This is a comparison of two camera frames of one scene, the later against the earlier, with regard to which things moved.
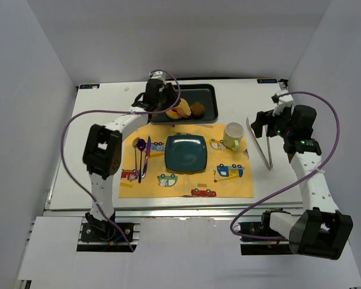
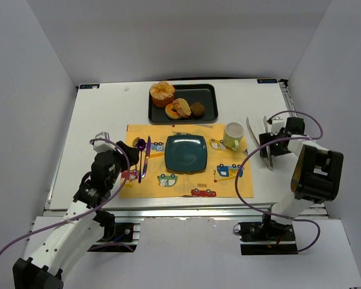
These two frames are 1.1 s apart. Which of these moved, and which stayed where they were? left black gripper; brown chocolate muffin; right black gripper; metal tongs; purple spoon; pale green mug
Moved: right black gripper; left black gripper
Stayed: brown chocolate muffin; metal tongs; purple spoon; pale green mug
